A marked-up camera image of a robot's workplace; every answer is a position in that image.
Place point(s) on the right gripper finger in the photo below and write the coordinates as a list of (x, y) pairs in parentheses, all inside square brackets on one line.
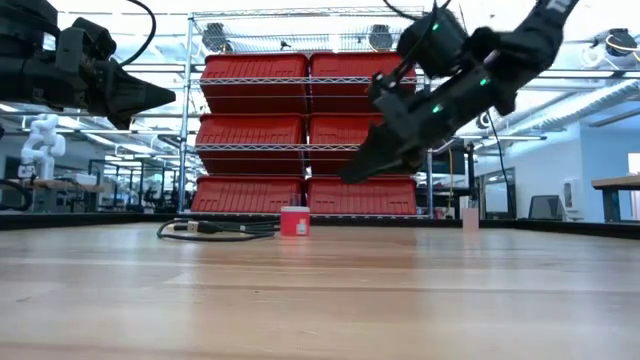
[(380, 155)]

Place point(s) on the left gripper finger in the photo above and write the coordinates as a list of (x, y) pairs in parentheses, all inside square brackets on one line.
[(140, 95)]

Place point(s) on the red USB wall charger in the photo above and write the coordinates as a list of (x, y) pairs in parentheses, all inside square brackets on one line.
[(295, 220)]

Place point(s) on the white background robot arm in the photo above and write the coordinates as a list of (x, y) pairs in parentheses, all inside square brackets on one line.
[(42, 130)]

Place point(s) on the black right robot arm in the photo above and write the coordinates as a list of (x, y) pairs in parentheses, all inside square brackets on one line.
[(530, 45)]

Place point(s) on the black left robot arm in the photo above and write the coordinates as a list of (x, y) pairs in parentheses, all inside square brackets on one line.
[(17, 80)]

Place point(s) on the small round ceiling device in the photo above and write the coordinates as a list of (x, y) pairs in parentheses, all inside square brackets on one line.
[(484, 121)]

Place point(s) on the red plastic storage bin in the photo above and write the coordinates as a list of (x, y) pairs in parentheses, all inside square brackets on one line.
[(245, 195), (340, 67), (250, 67), (250, 130), (365, 197), (335, 130)]

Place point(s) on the black monitor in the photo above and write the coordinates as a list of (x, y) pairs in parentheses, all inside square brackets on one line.
[(445, 165)]

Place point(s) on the black monitor pole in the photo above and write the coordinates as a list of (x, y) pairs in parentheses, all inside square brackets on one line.
[(470, 175)]

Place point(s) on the dark round shelf object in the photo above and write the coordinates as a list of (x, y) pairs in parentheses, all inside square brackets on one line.
[(216, 37), (381, 37)]

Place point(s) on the wooden background workbench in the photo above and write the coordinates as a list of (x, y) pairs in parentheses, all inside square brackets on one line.
[(65, 186)]

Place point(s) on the wooden table with black legs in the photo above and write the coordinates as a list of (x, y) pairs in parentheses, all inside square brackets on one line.
[(617, 182)]

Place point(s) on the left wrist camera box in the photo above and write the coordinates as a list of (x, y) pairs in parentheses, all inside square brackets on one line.
[(90, 40)]

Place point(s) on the black table edge frame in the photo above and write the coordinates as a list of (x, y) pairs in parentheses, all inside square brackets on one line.
[(75, 221)]

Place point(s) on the white wall dispenser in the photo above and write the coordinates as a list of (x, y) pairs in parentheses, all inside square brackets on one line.
[(570, 195)]

